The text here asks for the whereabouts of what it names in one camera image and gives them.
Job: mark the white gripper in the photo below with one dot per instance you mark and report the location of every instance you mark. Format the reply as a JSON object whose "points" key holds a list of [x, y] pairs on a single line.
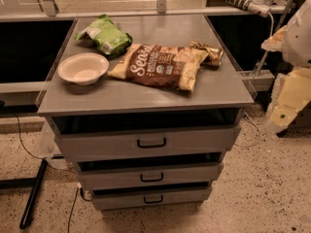
{"points": [[298, 39]]}

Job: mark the grey drawer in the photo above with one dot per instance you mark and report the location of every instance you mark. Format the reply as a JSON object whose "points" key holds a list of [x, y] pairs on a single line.
{"points": [[145, 171], [153, 195], [122, 136]]}

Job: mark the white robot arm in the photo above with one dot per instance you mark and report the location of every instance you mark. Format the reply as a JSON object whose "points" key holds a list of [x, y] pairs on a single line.
{"points": [[294, 42]]}

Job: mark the grey drawer cabinet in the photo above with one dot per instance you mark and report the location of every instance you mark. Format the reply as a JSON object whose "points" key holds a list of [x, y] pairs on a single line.
{"points": [[220, 88]]}

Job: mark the grey top drawer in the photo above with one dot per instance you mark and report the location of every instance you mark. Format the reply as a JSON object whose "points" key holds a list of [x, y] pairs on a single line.
{"points": [[122, 136]]}

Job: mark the grey bottom drawer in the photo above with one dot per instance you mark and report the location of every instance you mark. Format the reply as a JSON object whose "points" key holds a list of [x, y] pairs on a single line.
{"points": [[153, 195]]}

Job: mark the white power strip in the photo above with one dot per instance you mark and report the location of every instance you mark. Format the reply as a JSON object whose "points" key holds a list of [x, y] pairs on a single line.
{"points": [[257, 7]]}

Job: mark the brown Sensible chip bag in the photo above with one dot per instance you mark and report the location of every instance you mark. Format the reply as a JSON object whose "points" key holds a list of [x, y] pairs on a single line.
{"points": [[160, 66]]}

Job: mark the green snack bag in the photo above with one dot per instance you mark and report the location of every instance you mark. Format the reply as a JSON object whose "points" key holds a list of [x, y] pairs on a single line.
{"points": [[106, 36]]}

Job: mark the white bowl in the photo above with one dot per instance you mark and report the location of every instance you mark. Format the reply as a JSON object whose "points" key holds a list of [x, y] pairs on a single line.
{"points": [[83, 68]]}

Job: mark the black floor stand leg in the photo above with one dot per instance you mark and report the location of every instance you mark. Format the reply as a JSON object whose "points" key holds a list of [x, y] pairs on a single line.
{"points": [[34, 184]]}

